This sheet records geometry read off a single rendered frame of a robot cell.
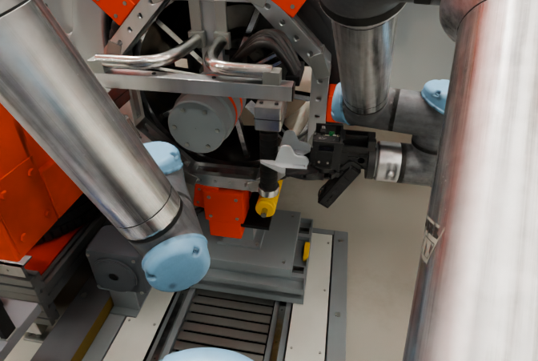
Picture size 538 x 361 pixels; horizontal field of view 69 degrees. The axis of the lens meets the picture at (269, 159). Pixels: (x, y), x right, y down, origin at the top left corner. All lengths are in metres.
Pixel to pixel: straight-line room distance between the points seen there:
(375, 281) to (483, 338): 1.47
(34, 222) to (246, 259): 0.66
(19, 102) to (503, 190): 0.34
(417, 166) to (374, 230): 1.17
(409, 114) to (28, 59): 0.54
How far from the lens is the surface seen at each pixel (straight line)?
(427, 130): 0.70
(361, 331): 1.53
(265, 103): 0.72
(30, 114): 0.37
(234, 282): 1.43
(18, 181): 1.09
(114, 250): 1.26
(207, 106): 0.82
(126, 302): 1.50
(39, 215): 1.17
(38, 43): 0.35
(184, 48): 0.85
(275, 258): 1.40
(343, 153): 0.74
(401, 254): 1.81
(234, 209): 1.14
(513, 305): 0.22
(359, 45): 0.48
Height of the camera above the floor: 1.26
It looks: 33 degrees down
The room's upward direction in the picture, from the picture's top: straight up
